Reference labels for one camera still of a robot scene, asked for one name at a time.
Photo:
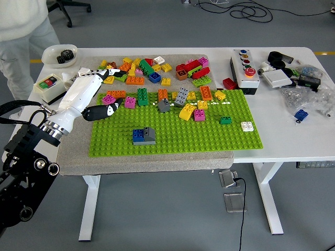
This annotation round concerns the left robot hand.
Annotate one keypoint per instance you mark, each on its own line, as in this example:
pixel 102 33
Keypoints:
pixel 78 96

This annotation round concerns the pink two-by-two brick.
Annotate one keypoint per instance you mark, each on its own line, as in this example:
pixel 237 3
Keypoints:
pixel 130 102

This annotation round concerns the blue two-by-two brick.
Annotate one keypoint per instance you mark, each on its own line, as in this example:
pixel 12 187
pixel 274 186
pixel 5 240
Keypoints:
pixel 155 77
pixel 301 114
pixel 138 134

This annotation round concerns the dark green two-by-four brick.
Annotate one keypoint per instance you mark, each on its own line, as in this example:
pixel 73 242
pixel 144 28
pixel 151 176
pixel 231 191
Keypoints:
pixel 142 96
pixel 146 67

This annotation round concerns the grey slope brick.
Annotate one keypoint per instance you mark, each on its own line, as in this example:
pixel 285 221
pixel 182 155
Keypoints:
pixel 164 105
pixel 149 134

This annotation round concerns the red two-by-two brick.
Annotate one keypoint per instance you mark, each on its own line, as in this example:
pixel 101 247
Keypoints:
pixel 149 61
pixel 229 83

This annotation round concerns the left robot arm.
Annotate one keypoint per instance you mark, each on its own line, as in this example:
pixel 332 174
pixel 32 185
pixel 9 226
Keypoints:
pixel 28 141

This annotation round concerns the green baseplate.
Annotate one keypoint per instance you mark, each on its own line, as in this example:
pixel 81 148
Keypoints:
pixel 196 141

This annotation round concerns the white plastic tube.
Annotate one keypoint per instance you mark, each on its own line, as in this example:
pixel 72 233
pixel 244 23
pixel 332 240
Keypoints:
pixel 67 77

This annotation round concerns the white cube box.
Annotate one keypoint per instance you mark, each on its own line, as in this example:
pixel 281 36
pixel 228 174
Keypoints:
pixel 83 70

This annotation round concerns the magenta two-by-two brick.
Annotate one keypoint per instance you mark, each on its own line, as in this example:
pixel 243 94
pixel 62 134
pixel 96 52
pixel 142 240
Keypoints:
pixel 203 61
pixel 107 99
pixel 199 115

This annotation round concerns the yellow two-by-two brick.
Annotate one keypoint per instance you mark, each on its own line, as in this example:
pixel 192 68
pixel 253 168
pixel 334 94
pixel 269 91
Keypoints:
pixel 109 80
pixel 202 104
pixel 165 81
pixel 191 95

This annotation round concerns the orange two-by-four brick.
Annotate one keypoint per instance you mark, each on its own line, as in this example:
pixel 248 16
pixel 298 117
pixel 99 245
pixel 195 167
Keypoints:
pixel 135 80
pixel 116 93

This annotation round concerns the black gear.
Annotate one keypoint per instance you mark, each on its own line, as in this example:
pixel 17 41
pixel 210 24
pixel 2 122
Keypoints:
pixel 68 55
pixel 60 59

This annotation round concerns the brown brick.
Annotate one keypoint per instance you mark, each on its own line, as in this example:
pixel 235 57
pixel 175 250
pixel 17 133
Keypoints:
pixel 181 74
pixel 112 64

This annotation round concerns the white plastic bowl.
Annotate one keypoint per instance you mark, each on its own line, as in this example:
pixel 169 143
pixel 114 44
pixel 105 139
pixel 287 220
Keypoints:
pixel 49 56

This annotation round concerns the yellow long brick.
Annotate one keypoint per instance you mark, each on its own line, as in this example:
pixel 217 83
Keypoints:
pixel 132 69

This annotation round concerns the pink small brick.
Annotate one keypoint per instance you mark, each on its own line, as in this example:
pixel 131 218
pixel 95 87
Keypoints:
pixel 189 61
pixel 138 72

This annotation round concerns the white small brick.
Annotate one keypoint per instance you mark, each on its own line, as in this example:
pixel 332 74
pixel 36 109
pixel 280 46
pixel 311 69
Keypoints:
pixel 159 60

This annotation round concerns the black office chair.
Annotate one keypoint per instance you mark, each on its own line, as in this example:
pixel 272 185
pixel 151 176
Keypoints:
pixel 68 6

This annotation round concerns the person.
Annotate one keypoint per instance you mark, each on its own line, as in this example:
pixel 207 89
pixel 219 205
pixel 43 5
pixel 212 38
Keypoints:
pixel 21 26

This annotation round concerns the grey-brown mat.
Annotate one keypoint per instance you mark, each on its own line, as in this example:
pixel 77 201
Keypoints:
pixel 157 165

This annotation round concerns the yellow arch brick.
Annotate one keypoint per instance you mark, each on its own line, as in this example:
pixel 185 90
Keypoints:
pixel 187 112

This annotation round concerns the white table leg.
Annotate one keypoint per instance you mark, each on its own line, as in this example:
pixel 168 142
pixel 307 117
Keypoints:
pixel 269 198
pixel 89 209

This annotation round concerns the red two-by-four brick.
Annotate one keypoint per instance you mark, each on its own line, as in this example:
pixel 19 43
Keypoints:
pixel 200 73
pixel 192 64

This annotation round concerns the lime green flat plate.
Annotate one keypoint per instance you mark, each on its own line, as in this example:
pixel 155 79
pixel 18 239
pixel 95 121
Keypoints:
pixel 195 70

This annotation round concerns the lime green two-by-four brick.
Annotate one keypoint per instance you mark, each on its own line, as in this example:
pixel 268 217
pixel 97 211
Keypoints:
pixel 201 81

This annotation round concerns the orange upturned long brick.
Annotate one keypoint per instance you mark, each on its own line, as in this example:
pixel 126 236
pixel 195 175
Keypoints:
pixel 206 92

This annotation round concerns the yellow rounded small brick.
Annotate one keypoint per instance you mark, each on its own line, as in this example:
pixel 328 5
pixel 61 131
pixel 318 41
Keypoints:
pixel 220 95

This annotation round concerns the dark green small brick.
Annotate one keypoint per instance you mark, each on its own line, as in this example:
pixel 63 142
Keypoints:
pixel 225 120

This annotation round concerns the metal floor socket box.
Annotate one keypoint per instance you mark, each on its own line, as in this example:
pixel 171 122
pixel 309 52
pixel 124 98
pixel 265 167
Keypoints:
pixel 226 179
pixel 234 202

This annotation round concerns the push-button control box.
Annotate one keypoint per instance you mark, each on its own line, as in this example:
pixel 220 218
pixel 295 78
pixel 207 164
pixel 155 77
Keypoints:
pixel 248 81

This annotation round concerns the white two-by-two brick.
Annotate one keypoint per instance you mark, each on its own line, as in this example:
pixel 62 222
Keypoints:
pixel 247 126

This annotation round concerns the white pipe connector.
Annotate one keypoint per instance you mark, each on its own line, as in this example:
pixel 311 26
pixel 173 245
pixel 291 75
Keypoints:
pixel 265 66

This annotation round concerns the black tape roll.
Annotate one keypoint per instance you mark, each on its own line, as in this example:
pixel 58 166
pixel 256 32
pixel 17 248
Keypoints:
pixel 278 63
pixel 272 54

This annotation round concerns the black round knob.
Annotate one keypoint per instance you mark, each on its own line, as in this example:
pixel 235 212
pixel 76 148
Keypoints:
pixel 288 72

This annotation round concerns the small black grey block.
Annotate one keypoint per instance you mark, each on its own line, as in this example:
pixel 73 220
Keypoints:
pixel 288 59

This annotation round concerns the clear bag of screws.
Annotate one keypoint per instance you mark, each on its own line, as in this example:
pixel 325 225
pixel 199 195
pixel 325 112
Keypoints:
pixel 295 98

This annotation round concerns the green plastic clip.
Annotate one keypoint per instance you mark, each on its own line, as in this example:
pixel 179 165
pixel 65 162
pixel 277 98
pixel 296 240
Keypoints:
pixel 295 70

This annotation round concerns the black power adapter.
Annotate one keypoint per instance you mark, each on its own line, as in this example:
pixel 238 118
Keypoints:
pixel 308 81

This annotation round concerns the clear bag blue parts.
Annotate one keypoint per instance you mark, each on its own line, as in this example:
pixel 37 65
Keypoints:
pixel 310 70

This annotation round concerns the table height control panel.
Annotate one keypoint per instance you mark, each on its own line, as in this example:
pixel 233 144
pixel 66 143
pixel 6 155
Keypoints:
pixel 314 164

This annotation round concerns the clear bag metal parts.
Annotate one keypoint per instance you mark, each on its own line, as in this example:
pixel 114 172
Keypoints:
pixel 325 102

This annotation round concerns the switch box green red buttons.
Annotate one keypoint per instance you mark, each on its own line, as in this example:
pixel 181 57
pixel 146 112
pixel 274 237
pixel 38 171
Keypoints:
pixel 49 86

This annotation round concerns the white flat switch plate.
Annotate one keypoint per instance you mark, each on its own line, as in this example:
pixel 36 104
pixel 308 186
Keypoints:
pixel 277 79

